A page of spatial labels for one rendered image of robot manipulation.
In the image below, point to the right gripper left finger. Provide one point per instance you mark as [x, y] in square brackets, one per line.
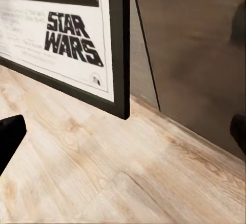
[12, 132]

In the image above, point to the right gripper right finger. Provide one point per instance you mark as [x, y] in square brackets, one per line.
[238, 131]

